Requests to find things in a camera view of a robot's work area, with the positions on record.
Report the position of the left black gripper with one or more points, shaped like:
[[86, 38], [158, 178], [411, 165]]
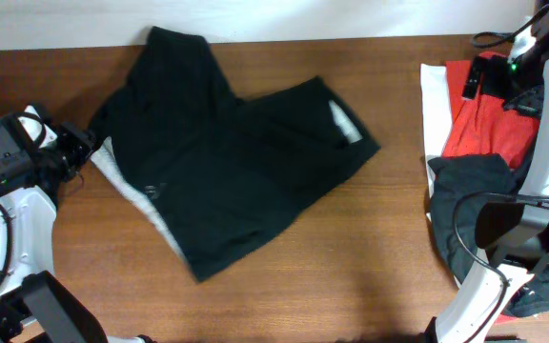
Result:
[[78, 144]]

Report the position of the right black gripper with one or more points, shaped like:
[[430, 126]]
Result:
[[486, 76]]

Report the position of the black shorts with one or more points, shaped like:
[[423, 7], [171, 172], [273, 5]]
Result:
[[217, 175]]

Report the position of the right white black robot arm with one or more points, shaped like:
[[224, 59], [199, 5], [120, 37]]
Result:
[[512, 229]]

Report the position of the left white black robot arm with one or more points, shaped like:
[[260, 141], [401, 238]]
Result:
[[35, 160]]

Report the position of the white garment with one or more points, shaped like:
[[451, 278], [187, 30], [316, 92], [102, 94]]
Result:
[[437, 119]]

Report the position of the red garment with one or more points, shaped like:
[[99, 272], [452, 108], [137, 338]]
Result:
[[481, 126]]

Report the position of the black printed t-shirt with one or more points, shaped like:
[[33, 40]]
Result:
[[460, 176]]

